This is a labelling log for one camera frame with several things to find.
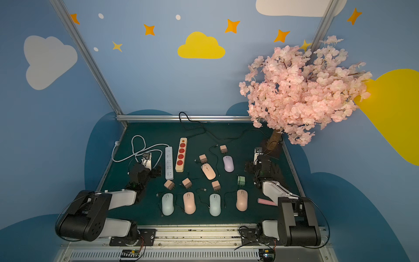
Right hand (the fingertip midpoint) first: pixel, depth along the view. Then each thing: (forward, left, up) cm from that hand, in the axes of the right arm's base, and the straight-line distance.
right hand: (259, 159), depth 93 cm
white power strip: (-10, +52, -5) cm, 53 cm away
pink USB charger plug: (-15, +24, -6) cm, 29 cm away
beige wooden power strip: (+3, +47, -5) cm, 48 cm away
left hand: (-5, +62, +1) cm, 62 cm away
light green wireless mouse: (-27, +49, -5) cm, 56 cm away
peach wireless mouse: (-6, +29, -7) cm, 31 cm away
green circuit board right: (-45, -1, -11) cm, 46 cm away
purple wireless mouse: (-1, +17, -6) cm, 18 cm away
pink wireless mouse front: (-26, +38, -6) cm, 46 cm away
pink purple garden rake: (-22, -3, -7) cm, 23 cm away
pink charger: (+3, +33, -7) cm, 34 cm away
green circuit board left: (-48, +62, -10) cm, 79 cm away
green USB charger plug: (-12, +10, -4) cm, 17 cm away
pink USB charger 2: (-15, +41, -6) cm, 44 cm away
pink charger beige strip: (+11, +20, -7) cm, 24 cm away
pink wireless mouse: (-23, +10, -7) cm, 26 cm away
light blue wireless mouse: (-26, +24, -6) cm, 36 cm away
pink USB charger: (-17, +50, -5) cm, 53 cm away
